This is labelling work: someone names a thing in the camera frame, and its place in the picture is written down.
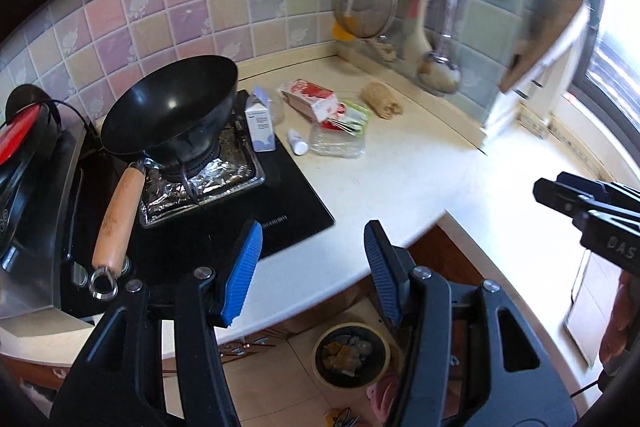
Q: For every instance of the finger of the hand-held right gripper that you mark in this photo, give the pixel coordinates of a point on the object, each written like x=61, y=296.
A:
x=557, y=197
x=595, y=192

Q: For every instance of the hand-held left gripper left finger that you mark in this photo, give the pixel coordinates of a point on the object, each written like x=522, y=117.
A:
x=242, y=277

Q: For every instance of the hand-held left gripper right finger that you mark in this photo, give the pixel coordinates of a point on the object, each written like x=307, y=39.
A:
x=387, y=277

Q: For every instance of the dark round trash bin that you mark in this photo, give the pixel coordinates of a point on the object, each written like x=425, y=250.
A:
x=350, y=357

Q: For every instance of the clear crinkled plastic packaging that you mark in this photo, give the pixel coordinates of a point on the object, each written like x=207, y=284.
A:
x=337, y=144

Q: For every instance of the white milk carton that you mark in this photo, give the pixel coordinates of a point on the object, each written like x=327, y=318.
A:
x=261, y=127

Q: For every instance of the person's right hand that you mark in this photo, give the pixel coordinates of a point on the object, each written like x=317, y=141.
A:
x=615, y=327

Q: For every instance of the brown wooden cabinet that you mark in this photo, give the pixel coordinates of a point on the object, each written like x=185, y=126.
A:
x=440, y=252

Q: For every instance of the black glass gas stove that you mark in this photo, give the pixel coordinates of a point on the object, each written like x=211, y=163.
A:
x=290, y=207

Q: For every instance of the yellow snack wrapper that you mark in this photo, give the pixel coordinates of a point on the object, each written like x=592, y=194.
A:
x=342, y=359

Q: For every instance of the aluminium foil stove liner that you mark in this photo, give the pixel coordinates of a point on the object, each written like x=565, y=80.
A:
x=220, y=179

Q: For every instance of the dark framed window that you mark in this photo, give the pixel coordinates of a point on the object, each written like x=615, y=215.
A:
x=615, y=57

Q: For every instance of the small white bottle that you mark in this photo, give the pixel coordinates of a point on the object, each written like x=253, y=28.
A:
x=299, y=143

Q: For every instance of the yellow slipper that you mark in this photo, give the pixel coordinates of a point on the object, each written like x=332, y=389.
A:
x=345, y=418

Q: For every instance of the wooden cutting board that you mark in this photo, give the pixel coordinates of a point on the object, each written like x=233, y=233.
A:
x=545, y=42

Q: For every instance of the green white packet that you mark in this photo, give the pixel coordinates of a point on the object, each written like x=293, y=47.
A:
x=356, y=117

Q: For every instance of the red white packet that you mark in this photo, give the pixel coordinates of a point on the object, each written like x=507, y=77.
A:
x=310, y=99

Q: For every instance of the black red electric cooker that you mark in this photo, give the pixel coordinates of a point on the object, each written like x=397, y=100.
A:
x=25, y=167

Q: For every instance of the orange scrub pad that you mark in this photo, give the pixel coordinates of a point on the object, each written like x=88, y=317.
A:
x=345, y=29

